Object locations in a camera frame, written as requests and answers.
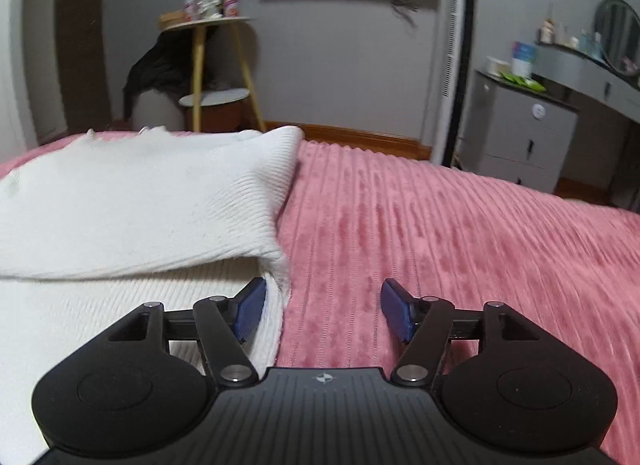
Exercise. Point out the white tower fan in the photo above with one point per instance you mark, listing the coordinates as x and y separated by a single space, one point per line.
453 80

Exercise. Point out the white round pouf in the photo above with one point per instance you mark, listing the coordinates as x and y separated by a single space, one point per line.
153 108

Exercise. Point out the grey drawer cabinet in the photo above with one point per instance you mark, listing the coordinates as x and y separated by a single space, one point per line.
514 135

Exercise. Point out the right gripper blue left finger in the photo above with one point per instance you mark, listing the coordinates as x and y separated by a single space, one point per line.
238 315

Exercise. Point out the yellow legged side table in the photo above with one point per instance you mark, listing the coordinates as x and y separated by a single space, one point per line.
218 57

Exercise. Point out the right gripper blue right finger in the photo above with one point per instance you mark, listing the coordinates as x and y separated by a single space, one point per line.
403 312

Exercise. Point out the black garment on pouf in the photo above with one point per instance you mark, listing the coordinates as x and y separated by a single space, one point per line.
166 68

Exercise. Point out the blue white box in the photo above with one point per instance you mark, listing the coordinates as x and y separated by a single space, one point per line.
523 59

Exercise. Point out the round vanity mirror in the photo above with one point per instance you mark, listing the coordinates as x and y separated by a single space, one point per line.
618 25

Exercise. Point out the pink corduroy bedspread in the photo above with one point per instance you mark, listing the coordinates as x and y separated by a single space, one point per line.
353 219

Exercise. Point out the white ribbed knit sweater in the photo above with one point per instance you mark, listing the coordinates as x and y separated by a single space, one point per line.
91 230

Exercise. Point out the grey vanity desk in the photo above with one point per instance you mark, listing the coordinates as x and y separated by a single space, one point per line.
604 152

